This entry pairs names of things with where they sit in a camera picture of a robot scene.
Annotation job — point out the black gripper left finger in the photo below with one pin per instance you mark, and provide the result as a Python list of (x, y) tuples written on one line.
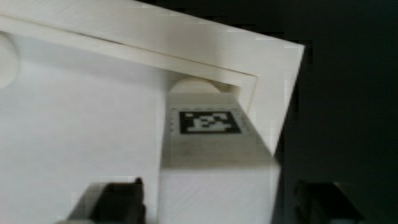
[(111, 204)]

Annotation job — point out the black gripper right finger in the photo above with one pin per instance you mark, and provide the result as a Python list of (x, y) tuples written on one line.
[(324, 206)]

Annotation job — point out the white table leg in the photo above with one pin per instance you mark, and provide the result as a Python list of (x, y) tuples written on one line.
[(219, 171)]

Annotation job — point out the white square tabletop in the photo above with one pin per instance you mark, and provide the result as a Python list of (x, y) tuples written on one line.
[(99, 56)]

